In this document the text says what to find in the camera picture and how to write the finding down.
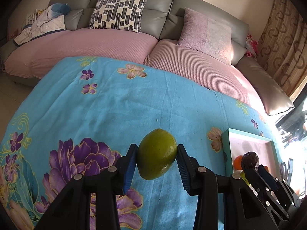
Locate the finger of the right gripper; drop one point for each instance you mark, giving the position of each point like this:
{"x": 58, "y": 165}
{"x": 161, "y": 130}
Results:
{"x": 279, "y": 194}
{"x": 254, "y": 179}

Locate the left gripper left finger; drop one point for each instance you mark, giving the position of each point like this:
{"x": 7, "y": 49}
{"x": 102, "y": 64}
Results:
{"x": 71, "y": 208}

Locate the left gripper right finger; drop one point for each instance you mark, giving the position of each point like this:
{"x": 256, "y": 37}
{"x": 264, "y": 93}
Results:
{"x": 242, "y": 209}

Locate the elongated dark red date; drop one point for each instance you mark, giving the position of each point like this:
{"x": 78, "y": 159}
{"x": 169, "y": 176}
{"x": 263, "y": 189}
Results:
{"x": 250, "y": 160}

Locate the small green fruit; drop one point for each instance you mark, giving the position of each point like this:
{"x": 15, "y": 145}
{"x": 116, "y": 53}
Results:
{"x": 156, "y": 154}

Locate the orange mandarin on cloth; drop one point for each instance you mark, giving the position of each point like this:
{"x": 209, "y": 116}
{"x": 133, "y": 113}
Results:
{"x": 237, "y": 162}

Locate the white tray teal rim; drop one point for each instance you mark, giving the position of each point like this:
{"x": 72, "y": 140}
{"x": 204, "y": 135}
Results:
{"x": 236, "y": 142}

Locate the blue floral tablecloth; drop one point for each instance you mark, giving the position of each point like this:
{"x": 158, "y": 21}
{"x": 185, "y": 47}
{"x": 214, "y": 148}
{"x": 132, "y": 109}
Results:
{"x": 87, "y": 111}

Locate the brown patterned curtain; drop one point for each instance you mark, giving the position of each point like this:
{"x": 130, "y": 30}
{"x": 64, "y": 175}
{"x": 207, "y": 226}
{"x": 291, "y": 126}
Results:
{"x": 282, "y": 48}

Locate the pink floral cloth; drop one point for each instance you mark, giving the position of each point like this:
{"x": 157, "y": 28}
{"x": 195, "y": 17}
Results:
{"x": 251, "y": 47}

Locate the pink sofa cover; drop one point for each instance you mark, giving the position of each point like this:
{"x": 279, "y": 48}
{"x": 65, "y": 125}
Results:
{"x": 37, "y": 57}

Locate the pink square cushion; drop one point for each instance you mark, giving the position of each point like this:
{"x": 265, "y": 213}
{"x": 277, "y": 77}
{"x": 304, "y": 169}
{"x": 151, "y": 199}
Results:
{"x": 206, "y": 35}

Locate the white blue clothing pile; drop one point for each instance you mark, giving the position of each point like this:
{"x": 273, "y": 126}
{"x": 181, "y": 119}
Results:
{"x": 51, "y": 20}

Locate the grey leather sofa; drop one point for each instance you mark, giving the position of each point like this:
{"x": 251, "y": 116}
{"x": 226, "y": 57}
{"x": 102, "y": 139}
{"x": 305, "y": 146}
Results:
{"x": 164, "y": 19}

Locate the black white patterned cushion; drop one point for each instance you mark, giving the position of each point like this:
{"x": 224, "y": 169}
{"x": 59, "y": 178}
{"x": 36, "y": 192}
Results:
{"x": 118, "y": 15}

